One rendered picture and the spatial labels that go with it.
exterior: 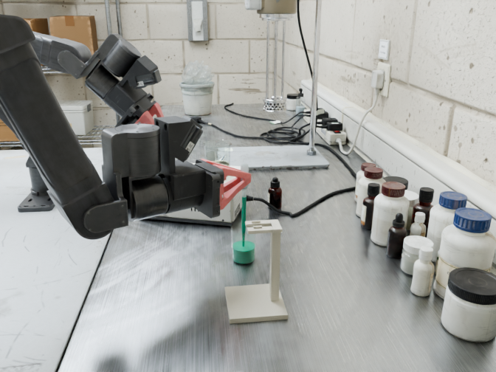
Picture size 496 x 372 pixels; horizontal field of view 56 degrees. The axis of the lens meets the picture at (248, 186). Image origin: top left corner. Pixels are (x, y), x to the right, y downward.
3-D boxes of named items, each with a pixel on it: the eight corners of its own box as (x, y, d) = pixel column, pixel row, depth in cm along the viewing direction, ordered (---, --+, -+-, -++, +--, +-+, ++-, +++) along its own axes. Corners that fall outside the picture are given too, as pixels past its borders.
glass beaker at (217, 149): (198, 181, 92) (197, 141, 89) (212, 173, 96) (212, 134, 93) (225, 185, 89) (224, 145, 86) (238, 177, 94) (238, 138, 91)
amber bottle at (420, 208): (423, 244, 84) (430, 194, 81) (404, 236, 87) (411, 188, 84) (435, 238, 87) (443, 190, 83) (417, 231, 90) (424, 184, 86)
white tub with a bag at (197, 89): (219, 111, 200) (218, 59, 192) (208, 117, 187) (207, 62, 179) (188, 108, 203) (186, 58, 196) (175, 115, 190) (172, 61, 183)
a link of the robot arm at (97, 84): (131, 79, 101) (106, 57, 100) (123, 82, 95) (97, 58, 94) (112, 102, 103) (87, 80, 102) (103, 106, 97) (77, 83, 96)
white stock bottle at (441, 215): (443, 270, 76) (454, 205, 72) (415, 252, 81) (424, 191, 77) (472, 262, 78) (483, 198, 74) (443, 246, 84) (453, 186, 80)
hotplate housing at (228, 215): (136, 220, 94) (133, 182, 92) (161, 196, 106) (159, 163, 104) (243, 229, 90) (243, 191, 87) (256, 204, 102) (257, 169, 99)
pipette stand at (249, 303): (229, 324, 63) (228, 238, 58) (224, 291, 70) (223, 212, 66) (288, 319, 64) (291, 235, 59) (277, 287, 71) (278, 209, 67)
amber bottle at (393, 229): (403, 260, 79) (409, 218, 76) (384, 257, 80) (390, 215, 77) (404, 252, 82) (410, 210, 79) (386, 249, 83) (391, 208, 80)
